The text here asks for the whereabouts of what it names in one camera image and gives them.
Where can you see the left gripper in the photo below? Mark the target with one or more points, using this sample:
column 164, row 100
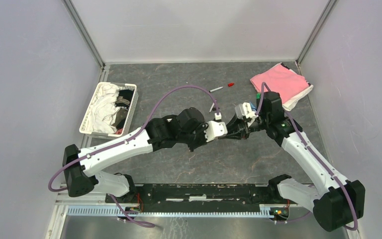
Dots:
column 202, row 128

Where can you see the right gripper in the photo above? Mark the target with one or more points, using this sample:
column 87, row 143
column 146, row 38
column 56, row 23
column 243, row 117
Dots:
column 236, row 124

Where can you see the blue pen cap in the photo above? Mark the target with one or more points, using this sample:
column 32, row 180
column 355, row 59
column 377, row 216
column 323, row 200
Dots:
column 253, row 107

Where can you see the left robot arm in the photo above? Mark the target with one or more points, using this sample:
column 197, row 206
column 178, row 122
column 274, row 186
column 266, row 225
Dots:
column 84, row 167

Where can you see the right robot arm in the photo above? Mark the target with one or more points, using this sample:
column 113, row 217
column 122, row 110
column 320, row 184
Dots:
column 334, row 200

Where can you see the white pen upper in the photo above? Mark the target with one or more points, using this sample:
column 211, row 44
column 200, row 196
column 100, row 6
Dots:
column 216, row 89

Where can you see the pink folded cloth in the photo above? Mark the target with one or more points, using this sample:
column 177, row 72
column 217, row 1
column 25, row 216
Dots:
column 271, row 77

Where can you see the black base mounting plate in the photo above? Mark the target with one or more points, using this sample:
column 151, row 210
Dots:
column 203, row 198

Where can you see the black cloth in basket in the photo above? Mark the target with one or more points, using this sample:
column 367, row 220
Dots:
column 123, row 102

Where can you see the white plastic basket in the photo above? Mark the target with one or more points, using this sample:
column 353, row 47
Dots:
column 128, row 121

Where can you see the white cloth in basket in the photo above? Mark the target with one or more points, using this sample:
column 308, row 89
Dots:
column 102, row 111

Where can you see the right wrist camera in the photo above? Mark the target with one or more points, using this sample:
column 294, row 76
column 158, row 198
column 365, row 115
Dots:
column 244, row 111

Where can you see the aluminium frame rail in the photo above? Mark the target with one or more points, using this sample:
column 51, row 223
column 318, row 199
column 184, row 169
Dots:
column 100, row 204

